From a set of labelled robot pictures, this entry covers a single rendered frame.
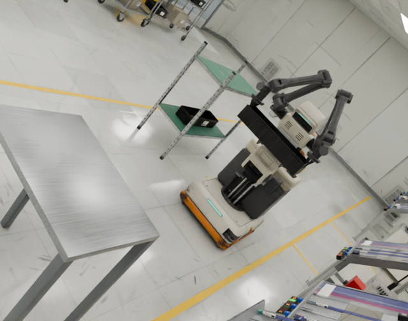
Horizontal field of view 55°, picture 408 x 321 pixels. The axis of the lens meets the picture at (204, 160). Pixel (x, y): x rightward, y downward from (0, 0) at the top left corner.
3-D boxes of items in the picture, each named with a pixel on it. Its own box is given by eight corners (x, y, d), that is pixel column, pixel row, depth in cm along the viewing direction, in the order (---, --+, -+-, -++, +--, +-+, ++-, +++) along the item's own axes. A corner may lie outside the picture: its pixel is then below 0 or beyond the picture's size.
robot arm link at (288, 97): (335, 87, 284) (330, 76, 287) (332, 79, 272) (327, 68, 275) (276, 111, 299) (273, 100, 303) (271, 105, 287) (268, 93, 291)
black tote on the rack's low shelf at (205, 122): (183, 125, 387) (190, 116, 383) (174, 113, 393) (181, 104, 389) (212, 128, 436) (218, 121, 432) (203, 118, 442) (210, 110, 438)
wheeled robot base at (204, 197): (210, 186, 404) (226, 170, 394) (251, 234, 386) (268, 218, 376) (175, 195, 344) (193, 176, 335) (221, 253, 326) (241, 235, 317)
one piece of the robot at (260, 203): (218, 181, 390) (276, 121, 358) (254, 224, 375) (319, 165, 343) (202, 185, 361) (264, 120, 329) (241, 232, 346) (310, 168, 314)
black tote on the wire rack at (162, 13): (152, 12, 714) (156, 6, 709) (143, 2, 724) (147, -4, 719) (164, 19, 748) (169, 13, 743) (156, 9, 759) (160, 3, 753)
